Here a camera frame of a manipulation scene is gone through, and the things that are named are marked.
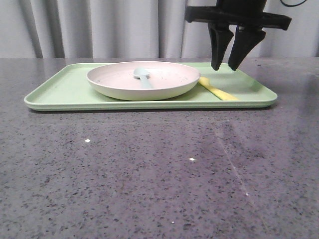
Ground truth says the cream round plate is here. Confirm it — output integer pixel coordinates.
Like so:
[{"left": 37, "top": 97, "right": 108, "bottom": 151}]
[{"left": 87, "top": 61, "right": 200, "bottom": 101}]

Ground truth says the yellow plastic fork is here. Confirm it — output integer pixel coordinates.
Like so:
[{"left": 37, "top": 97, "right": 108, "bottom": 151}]
[{"left": 198, "top": 76, "right": 239, "bottom": 101}]

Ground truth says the light blue plastic spoon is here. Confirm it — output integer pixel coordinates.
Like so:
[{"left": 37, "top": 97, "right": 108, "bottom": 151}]
[{"left": 133, "top": 67, "right": 153, "bottom": 89}]

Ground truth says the grey pleated curtain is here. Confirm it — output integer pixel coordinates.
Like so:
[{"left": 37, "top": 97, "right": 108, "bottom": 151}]
[{"left": 0, "top": 0, "right": 319, "bottom": 59}]

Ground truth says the black cable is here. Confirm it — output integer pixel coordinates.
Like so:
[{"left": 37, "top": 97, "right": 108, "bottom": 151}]
[{"left": 279, "top": 0, "right": 308, "bottom": 7}]

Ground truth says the light green rectangular tray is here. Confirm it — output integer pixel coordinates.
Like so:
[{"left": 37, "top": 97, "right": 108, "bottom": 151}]
[{"left": 24, "top": 63, "right": 277, "bottom": 112}]

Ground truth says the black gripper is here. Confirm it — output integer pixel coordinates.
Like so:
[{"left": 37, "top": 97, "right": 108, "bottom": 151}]
[{"left": 185, "top": 0, "right": 292, "bottom": 71}]

